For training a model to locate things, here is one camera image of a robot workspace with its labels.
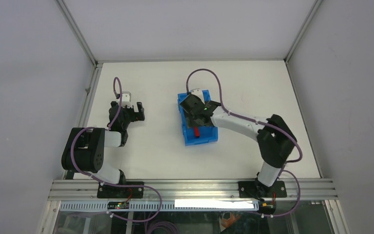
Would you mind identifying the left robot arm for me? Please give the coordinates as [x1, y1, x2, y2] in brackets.
[61, 101, 145, 198]

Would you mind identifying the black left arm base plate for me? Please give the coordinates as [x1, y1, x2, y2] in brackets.
[96, 181, 144, 199]

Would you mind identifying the blue plastic bin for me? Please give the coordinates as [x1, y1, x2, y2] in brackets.
[177, 93, 218, 146]

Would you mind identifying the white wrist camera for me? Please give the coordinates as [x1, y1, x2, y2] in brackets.
[119, 92, 133, 108]
[190, 89, 204, 101]

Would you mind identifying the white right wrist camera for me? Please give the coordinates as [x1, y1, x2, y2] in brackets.
[190, 89, 204, 101]

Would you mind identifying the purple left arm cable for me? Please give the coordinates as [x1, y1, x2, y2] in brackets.
[70, 77, 163, 223]

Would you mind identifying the orange object below table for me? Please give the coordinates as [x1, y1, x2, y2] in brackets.
[220, 212, 241, 229]

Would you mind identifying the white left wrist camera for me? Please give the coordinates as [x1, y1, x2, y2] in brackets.
[119, 92, 133, 108]

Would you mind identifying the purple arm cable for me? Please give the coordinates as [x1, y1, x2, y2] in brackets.
[186, 68, 303, 217]
[70, 77, 163, 223]

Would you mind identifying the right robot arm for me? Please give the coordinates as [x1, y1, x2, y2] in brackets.
[179, 92, 300, 197]

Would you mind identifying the aluminium front rail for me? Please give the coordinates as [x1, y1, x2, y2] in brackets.
[48, 178, 338, 201]

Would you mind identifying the white slotted cable duct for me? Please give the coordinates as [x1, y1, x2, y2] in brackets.
[59, 199, 259, 213]

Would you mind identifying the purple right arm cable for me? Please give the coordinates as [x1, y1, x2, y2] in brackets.
[186, 68, 303, 217]

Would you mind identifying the red handled screwdriver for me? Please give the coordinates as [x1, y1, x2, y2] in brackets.
[193, 127, 200, 138]

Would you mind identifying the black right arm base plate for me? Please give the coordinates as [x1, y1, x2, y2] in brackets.
[238, 180, 287, 199]

